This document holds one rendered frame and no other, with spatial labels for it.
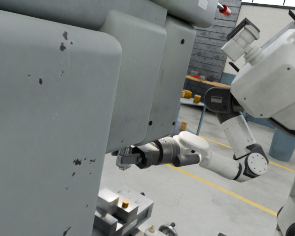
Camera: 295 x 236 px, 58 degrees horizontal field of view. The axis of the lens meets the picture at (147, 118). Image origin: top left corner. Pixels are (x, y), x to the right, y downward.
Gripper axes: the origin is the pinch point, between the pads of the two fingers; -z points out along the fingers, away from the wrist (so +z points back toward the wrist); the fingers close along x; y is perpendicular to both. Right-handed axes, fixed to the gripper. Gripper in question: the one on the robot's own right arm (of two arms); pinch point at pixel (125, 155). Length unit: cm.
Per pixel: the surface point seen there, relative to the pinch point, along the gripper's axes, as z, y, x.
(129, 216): 4.1, 20.9, 2.2
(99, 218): -6.1, 19.3, 1.5
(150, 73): -9.3, -26.9, 16.4
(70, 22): -28.4, -33.4, 21.7
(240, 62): 645, -26, -418
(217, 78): 619, 32, -462
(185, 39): 5.3, -35.1, 8.9
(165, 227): 48, 56, -20
